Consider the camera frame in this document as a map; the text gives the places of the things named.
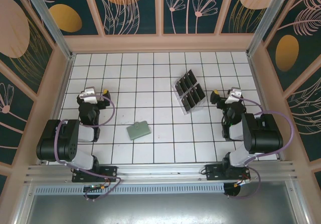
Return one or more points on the black credit card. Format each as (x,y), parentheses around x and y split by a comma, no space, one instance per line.
(193,77)
(188,81)
(191,100)
(183,85)
(179,89)
(200,93)
(186,104)
(196,96)

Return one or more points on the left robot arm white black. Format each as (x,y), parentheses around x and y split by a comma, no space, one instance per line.
(62,138)

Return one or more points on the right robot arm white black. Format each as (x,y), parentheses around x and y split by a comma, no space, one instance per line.
(263,133)

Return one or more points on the clear acrylic card stand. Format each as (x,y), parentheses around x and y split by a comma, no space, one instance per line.
(188,112)

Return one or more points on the grey metal sheet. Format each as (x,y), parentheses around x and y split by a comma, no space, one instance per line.
(160,209)

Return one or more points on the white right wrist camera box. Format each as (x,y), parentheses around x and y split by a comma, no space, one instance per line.
(233,95)

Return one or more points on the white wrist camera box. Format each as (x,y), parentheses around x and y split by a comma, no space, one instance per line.
(88,94)
(233,95)

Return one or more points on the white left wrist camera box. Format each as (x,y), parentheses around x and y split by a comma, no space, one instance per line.
(88,94)

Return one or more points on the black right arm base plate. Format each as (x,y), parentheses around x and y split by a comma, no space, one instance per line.
(213,172)

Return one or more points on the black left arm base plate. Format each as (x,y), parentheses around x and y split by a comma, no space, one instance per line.
(110,172)

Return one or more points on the aluminium corner post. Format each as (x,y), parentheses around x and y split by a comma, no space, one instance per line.
(51,20)
(265,20)

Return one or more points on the aluminium mounting rail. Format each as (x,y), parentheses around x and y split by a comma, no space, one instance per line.
(160,170)

